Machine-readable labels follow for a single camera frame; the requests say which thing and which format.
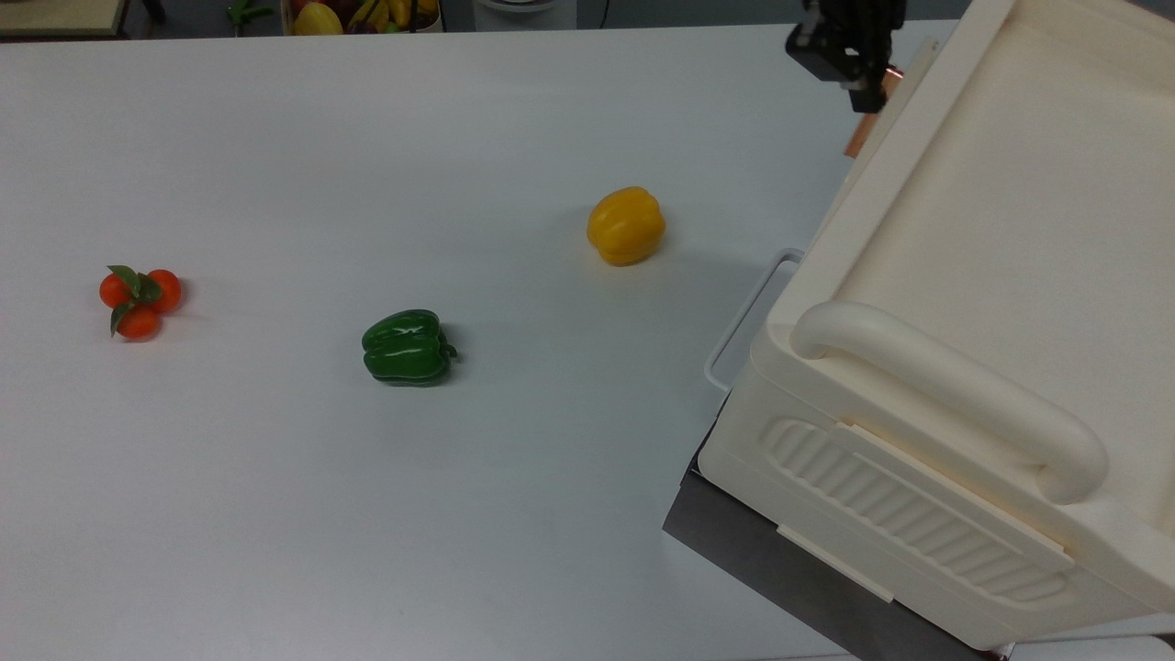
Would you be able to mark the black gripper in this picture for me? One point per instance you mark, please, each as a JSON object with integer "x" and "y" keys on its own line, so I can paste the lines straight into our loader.
{"x": 840, "y": 41}

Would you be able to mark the cream plastic cabinet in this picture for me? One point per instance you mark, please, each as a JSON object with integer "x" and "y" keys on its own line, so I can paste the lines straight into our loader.
{"x": 1001, "y": 275}

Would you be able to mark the dark grey cabinet base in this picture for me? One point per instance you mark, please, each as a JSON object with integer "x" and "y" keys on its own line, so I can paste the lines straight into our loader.
{"x": 771, "y": 560}

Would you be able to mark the yellow bell pepper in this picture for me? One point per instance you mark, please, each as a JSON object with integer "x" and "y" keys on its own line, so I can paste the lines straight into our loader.
{"x": 625, "y": 225}

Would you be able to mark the yellow banana bunch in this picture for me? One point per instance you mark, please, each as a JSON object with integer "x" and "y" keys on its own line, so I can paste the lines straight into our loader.
{"x": 376, "y": 11}

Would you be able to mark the fruit basket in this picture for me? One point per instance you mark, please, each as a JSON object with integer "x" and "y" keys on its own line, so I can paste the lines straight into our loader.
{"x": 360, "y": 16}

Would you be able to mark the green bell pepper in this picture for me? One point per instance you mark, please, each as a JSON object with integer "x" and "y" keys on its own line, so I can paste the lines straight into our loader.
{"x": 406, "y": 347}

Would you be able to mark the yellow mango fruit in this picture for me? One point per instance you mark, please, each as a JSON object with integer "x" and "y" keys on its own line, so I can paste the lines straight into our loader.
{"x": 317, "y": 18}

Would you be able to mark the orange tangerine cluster with leaves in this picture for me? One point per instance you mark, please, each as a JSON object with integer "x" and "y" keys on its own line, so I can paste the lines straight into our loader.
{"x": 139, "y": 301}

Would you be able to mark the wooden side table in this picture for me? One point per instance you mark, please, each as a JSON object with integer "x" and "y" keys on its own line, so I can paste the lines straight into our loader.
{"x": 57, "y": 15}

